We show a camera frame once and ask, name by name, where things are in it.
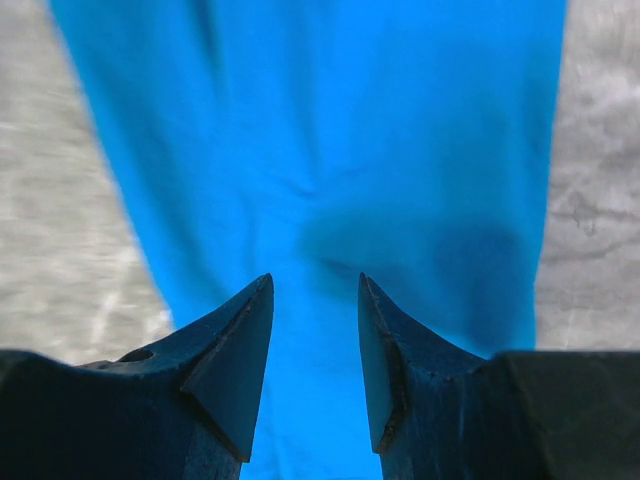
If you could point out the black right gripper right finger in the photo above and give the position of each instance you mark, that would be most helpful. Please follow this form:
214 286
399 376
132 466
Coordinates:
436 411

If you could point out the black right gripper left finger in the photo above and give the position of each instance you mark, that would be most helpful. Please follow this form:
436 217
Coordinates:
183 407

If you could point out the blue t-shirt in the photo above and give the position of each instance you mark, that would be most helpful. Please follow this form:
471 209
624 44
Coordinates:
318 141

